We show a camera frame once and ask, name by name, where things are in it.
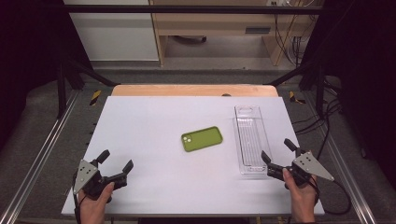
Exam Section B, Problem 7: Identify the wooden board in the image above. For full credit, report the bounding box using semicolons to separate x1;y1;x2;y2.
111;83;279;98

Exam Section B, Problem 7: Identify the hanging cable bundle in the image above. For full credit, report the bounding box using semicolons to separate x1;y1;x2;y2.
273;0;316;66

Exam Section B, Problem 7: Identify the left hand-held gripper cable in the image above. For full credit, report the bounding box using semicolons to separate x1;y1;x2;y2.
72;174;82;224

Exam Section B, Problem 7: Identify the black curtain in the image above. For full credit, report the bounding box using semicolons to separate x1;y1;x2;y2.
0;0;92;150
300;0;396;188

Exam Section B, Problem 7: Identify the light wooden desk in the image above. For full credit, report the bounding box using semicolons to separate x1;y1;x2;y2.
148;0;325;67

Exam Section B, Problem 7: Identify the person's left hand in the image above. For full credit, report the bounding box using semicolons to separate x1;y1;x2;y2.
78;182;116;224

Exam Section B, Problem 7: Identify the black metal stand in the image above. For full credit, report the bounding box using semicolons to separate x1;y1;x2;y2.
264;60;327;118
55;59;120;119

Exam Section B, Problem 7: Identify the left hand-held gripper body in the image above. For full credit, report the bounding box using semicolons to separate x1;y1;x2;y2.
72;159;129;203

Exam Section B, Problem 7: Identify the black horizontal bar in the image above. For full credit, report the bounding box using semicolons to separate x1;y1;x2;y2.
62;4;325;15

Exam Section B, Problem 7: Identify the person's right hand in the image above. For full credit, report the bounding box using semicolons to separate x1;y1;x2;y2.
282;167;319;224

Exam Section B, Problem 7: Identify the yellow black striped tape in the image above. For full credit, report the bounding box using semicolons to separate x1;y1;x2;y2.
289;91;306;105
89;90;103;106

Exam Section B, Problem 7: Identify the aluminium rail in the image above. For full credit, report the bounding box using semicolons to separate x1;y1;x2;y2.
303;91;379;224
0;90;80;224

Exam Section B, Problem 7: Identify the white cabinet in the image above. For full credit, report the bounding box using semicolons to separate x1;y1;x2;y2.
62;0;161;63

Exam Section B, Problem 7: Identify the grey desk label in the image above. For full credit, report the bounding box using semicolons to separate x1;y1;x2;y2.
245;26;272;35

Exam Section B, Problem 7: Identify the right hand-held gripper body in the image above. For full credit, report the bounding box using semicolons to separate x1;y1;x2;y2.
266;148;335;188

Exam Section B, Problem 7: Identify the clear plastic packaging tray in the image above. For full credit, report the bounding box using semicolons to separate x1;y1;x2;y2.
233;105;274;177

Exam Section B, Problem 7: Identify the black floor cable bundle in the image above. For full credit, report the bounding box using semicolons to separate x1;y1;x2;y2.
293;78;344;162

